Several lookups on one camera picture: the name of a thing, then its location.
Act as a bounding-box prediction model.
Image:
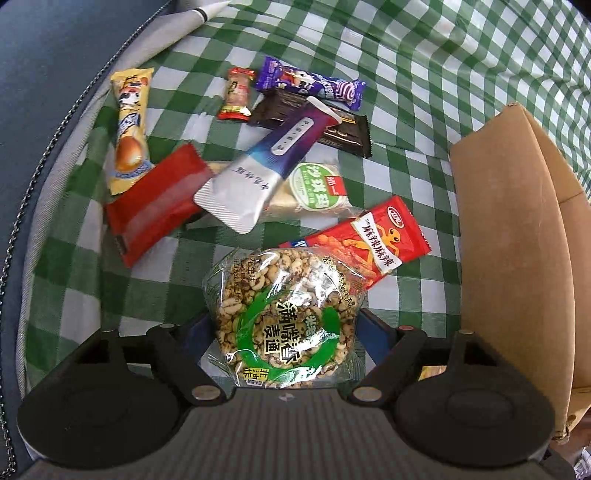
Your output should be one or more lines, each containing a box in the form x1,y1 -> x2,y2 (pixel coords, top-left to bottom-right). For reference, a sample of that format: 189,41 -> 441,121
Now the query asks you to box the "clear green puffed grain bag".
204,247 -> 368,389

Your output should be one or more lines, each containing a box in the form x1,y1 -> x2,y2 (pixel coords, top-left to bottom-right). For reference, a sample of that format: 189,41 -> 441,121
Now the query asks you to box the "red spicy strip snack packet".
283,196 -> 431,288

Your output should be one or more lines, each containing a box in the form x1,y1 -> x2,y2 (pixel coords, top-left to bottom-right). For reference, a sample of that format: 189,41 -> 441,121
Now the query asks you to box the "yellow cartoon cake snack packet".
109,68 -> 154,196

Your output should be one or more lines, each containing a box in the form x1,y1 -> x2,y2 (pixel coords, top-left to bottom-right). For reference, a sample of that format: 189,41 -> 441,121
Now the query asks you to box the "dark brown chocolate bar packet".
249,90 -> 372,158

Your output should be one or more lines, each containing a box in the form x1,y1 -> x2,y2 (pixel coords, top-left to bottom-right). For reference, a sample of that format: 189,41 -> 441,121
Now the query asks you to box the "purple cow candy packet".
256,56 -> 367,111

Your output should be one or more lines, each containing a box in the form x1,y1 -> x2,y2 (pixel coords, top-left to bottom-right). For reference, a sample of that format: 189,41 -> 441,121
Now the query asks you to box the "red plain snack packet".
105,144 -> 213,268

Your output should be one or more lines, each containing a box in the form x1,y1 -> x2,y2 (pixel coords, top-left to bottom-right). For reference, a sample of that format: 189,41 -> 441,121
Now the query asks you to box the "silver purple pouch packet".
193,96 -> 342,234

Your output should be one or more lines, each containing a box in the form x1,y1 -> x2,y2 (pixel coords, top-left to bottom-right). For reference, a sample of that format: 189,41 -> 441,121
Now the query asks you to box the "green label pastry packet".
259,162 -> 360,222

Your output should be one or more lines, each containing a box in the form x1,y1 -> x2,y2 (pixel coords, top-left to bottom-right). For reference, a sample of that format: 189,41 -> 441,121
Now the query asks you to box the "brown cardboard box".
450,103 -> 590,439

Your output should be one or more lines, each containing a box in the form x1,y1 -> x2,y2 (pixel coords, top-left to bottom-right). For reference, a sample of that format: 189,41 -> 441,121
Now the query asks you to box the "small red candy packet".
217,66 -> 256,121

